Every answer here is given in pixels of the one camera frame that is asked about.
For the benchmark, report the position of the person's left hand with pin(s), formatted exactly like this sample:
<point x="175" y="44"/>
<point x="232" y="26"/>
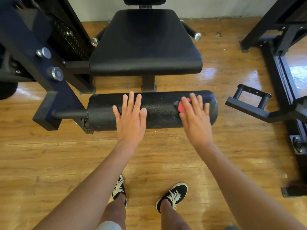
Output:
<point x="130" y="124"/>

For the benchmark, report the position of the person's right hand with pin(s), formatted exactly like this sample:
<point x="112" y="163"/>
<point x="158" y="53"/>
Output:
<point x="196" y="124"/>

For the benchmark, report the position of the pink cleaning cloth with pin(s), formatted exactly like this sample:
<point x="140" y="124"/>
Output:
<point x="181" y="106"/>

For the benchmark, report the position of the person's left forearm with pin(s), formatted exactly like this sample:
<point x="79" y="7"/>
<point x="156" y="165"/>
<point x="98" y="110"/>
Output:
<point x="86" y="194"/>

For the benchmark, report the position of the person's right forearm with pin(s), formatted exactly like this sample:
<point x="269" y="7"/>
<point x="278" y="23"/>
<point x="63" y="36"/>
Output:
<point x="254" y="194"/>

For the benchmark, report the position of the person's left black shoe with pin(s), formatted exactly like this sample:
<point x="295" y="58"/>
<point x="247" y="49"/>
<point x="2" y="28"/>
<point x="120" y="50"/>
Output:
<point x="119" y="189"/>

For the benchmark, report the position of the person's black shoe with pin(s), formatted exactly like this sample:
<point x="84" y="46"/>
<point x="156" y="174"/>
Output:
<point x="172" y="195"/>
<point x="119" y="189"/>

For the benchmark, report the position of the person's right black shoe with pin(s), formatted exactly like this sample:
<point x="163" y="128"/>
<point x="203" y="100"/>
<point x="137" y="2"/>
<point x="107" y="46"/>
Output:
<point x="172" y="195"/>

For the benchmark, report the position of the person's left leg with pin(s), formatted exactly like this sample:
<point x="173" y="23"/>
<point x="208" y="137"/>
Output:
<point x="114" y="213"/>

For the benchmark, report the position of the person's leg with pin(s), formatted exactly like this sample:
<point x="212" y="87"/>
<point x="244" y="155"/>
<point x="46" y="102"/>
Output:
<point x="172" y="218"/>
<point x="114" y="213"/>

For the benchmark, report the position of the person's right leg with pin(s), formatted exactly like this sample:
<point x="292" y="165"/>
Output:
<point x="172" y="218"/>

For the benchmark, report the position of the person's white shorts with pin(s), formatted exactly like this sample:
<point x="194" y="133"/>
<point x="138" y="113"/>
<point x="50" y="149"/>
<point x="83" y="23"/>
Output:
<point x="109" y="226"/>

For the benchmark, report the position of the dark green plastic bucket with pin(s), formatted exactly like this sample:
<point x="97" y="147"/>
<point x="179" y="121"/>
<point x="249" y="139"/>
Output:
<point x="232" y="228"/>

